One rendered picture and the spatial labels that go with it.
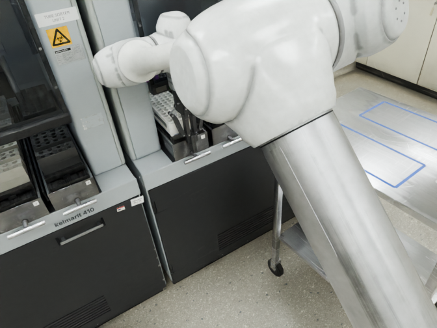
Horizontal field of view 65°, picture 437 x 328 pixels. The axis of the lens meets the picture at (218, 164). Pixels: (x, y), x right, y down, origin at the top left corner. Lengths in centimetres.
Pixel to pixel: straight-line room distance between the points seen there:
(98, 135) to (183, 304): 90
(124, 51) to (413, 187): 80
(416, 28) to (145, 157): 251
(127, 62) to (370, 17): 57
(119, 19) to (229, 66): 72
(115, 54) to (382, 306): 75
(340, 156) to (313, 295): 134
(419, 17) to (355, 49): 272
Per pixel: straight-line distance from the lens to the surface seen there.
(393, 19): 51
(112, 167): 123
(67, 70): 106
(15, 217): 115
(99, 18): 105
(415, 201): 99
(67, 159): 116
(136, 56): 85
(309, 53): 41
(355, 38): 50
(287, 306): 168
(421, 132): 126
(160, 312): 171
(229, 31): 38
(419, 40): 325
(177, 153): 119
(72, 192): 113
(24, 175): 116
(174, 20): 97
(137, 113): 116
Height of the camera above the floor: 146
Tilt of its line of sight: 39 degrees down
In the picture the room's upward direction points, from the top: 5 degrees counter-clockwise
